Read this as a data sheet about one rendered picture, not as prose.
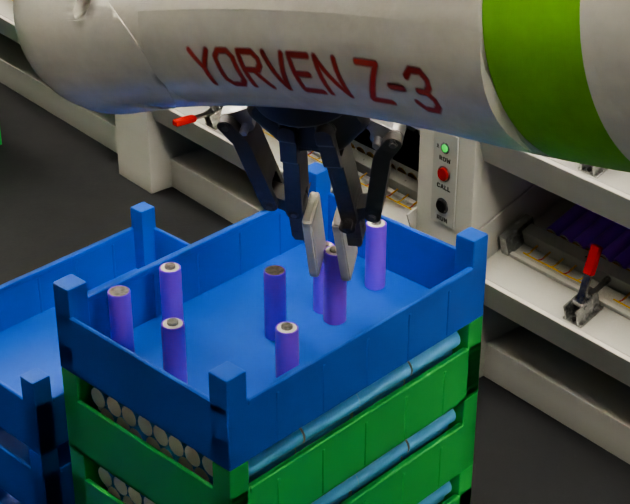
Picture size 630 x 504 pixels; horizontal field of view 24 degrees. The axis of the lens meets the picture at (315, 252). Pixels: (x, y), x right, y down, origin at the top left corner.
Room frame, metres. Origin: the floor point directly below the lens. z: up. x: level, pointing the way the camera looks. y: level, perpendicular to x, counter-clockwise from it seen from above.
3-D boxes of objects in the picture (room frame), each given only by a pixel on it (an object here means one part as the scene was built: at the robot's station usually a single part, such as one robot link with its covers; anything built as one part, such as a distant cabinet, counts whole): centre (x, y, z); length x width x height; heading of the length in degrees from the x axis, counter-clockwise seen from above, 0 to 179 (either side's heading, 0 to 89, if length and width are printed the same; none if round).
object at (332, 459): (1.02, 0.03, 0.36); 0.30 x 0.20 x 0.08; 136
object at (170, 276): (1.03, 0.12, 0.44); 0.02 x 0.02 x 0.06
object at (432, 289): (1.02, 0.03, 0.44); 0.30 x 0.20 x 0.08; 136
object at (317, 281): (1.06, -0.01, 0.44); 0.02 x 0.02 x 0.06
